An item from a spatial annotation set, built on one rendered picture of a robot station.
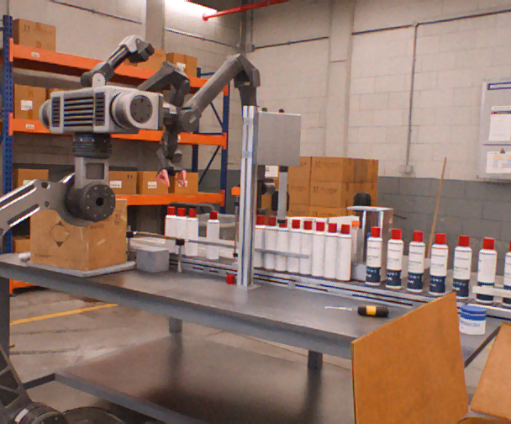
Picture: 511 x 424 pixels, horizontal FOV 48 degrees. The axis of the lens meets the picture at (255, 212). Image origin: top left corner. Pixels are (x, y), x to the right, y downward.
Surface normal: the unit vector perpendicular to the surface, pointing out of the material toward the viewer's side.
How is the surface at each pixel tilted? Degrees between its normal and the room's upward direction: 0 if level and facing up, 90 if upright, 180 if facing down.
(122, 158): 90
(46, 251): 90
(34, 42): 91
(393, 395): 81
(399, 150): 90
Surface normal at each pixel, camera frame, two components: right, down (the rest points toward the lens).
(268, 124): 0.36, 0.09
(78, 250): -0.42, 0.06
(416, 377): 0.80, -0.07
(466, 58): -0.68, 0.04
